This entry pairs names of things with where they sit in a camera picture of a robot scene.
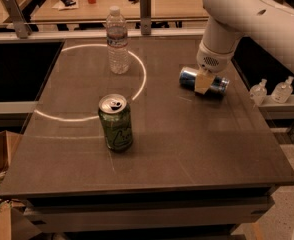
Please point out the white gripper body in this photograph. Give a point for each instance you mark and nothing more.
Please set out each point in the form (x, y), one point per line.
(212, 60)

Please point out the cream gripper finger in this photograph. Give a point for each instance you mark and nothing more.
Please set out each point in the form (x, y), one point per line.
(203, 81)

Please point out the blue silver Red Bull can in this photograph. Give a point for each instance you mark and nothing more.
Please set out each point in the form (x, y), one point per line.
(187, 79)

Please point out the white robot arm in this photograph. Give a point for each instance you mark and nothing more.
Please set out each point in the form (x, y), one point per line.
(266, 22)

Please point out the green soda can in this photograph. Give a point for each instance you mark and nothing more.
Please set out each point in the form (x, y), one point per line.
(115, 117)

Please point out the clear sanitizer bottle left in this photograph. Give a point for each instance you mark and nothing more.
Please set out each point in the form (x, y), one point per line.
(258, 92)

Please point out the clear sanitizer bottle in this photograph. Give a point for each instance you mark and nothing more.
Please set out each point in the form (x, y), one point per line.
(283, 90)
(258, 92)

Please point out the wooden background desk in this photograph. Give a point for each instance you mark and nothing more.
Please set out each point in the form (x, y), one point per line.
(82, 11)

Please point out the clear sanitizer bottle right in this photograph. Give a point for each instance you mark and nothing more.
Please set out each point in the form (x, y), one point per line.
(283, 90)

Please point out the clear plastic water bottle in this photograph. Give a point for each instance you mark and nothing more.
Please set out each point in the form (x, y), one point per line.
(117, 41)

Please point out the brown cardboard box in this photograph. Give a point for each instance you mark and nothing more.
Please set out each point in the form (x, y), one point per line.
(13, 224)

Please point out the middle metal bracket post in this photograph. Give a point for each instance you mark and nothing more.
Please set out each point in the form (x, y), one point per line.
(145, 17)

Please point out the left metal bracket post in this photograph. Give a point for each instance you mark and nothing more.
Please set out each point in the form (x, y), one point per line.
(21, 27)

